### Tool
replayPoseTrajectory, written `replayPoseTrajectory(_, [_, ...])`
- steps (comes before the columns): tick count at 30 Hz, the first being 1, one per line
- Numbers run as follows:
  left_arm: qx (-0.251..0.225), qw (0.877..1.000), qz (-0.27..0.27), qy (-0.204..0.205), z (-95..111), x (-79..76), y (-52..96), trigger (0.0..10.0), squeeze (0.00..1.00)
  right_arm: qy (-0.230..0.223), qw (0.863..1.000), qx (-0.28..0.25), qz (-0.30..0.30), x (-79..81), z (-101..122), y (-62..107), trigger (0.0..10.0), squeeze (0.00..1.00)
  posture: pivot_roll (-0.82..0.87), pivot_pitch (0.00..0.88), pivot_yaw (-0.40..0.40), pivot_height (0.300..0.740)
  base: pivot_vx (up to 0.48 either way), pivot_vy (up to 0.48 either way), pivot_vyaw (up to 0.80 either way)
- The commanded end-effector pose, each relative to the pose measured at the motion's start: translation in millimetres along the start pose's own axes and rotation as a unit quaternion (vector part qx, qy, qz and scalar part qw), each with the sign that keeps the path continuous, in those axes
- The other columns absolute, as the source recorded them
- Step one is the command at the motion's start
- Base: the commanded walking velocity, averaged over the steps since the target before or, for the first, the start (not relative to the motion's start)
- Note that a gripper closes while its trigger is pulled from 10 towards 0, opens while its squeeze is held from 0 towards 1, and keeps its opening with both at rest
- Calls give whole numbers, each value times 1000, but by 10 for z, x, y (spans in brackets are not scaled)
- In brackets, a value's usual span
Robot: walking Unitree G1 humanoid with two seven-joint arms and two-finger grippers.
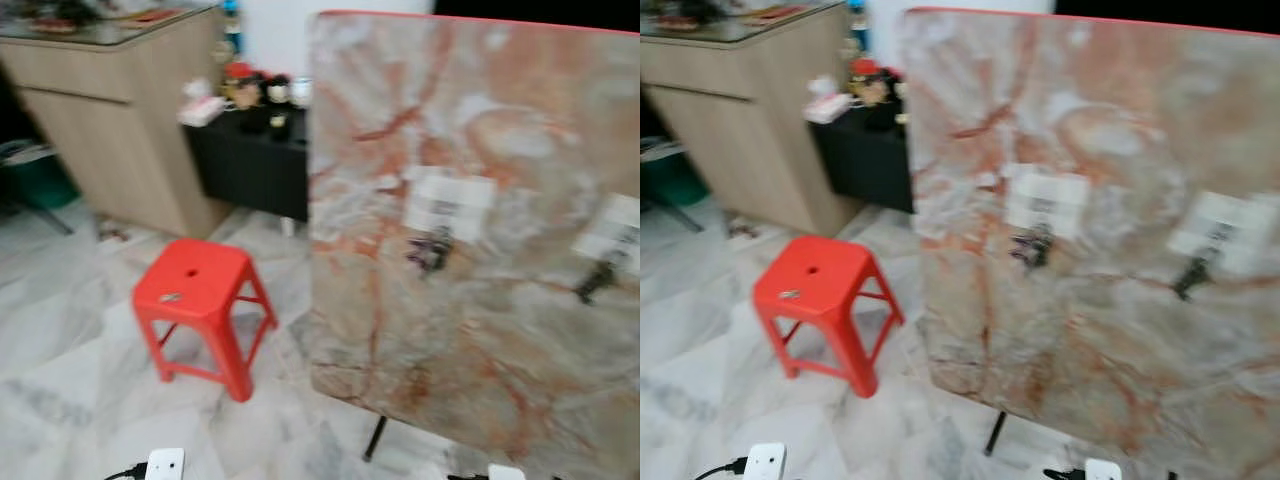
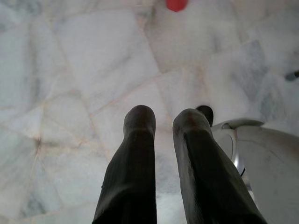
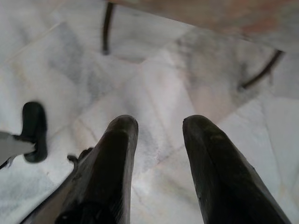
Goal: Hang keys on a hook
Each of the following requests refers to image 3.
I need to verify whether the dark furniture leg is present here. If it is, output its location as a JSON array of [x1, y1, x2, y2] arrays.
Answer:
[[101, 1, 114, 56]]

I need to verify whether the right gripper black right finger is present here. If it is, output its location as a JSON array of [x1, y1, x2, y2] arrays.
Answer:
[[183, 114, 293, 224]]

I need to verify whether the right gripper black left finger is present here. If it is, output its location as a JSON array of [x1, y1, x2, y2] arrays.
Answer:
[[55, 114, 139, 224]]

